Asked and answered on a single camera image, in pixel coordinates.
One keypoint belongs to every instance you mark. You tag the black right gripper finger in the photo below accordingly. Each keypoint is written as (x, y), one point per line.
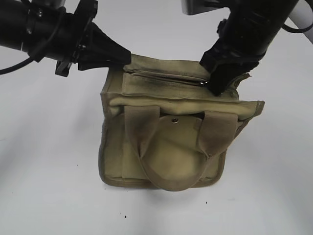
(224, 64)

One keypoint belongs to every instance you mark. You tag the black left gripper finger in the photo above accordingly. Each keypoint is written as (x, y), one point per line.
(97, 50)

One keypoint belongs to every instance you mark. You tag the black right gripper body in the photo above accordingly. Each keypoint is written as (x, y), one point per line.
(253, 24)

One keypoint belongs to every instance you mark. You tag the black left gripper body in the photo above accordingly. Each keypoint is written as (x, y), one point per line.
(68, 38)

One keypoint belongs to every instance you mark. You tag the yellow canvas tote bag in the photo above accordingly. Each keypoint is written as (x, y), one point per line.
(163, 130)

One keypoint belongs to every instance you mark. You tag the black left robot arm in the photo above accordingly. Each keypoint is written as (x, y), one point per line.
(14, 29)

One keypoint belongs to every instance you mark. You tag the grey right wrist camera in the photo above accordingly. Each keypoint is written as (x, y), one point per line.
(194, 7)

